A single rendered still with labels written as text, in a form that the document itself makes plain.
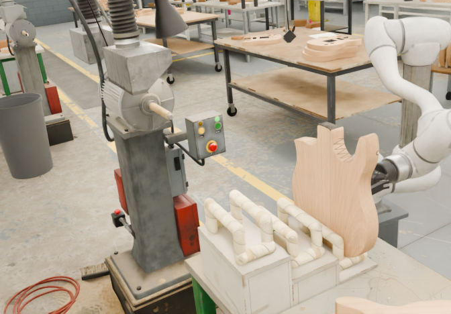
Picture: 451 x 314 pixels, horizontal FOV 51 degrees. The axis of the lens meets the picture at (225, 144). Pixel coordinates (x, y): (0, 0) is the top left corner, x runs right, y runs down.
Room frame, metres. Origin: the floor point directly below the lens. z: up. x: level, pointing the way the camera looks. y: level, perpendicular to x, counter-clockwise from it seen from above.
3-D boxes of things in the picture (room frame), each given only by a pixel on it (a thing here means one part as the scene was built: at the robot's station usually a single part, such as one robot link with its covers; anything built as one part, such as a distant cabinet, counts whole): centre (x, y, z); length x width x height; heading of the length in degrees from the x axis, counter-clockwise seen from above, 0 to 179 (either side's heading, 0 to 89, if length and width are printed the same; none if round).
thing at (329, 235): (1.24, -0.26, 1.04); 0.20 x 0.03 x 0.03; 26
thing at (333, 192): (1.26, -0.30, 1.17); 0.35 x 0.04 x 0.40; 26
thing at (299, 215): (1.21, -0.19, 1.12); 0.20 x 0.03 x 0.03; 26
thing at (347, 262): (1.17, -0.34, 0.96); 0.11 x 0.03 x 0.03; 117
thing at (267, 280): (1.12, -0.02, 1.02); 0.27 x 0.15 x 0.17; 27
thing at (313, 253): (1.10, -0.20, 1.04); 0.11 x 0.03 x 0.03; 117
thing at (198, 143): (2.23, 0.15, 0.99); 0.24 x 0.21 x 0.26; 28
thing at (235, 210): (1.21, -0.01, 1.15); 0.03 x 0.03 x 0.09
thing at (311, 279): (1.19, -0.16, 0.98); 0.27 x 0.16 x 0.09; 27
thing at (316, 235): (1.13, -0.23, 1.07); 0.03 x 0.03 x 0.09
